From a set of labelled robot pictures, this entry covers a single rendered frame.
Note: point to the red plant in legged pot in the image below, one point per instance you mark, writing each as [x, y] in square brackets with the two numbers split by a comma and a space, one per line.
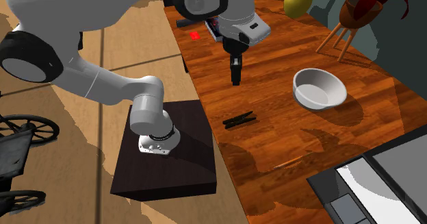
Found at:
[358, 11]

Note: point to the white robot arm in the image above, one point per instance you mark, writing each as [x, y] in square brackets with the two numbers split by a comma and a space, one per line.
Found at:
[100, 83]

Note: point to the brown wooden table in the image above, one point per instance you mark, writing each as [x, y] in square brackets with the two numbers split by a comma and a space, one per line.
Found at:
[267, 96]

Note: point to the black clothespin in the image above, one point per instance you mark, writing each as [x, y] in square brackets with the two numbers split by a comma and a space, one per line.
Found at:
[238, 119]

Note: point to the white bowl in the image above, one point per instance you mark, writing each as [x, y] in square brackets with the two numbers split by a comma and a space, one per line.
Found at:
[317, 94]

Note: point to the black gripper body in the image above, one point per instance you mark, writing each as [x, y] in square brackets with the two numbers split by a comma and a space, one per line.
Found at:
[235, 48]

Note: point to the yellow gourd vase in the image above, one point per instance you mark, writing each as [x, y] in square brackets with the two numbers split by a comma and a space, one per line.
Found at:
[297, 1]

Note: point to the black wheelchair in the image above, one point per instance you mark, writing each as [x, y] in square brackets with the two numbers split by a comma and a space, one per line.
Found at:
[16, 150]

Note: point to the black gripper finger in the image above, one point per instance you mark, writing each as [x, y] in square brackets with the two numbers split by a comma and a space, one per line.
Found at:
[236, 73]

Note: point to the dark robot stand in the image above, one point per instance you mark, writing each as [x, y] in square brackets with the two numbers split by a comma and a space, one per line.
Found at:
[166, 176]

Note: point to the small red flat card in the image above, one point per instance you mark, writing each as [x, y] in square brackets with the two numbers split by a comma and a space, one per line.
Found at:
[194, 35]

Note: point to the grey laptop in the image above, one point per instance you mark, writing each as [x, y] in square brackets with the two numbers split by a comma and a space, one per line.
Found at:
[393, 183]

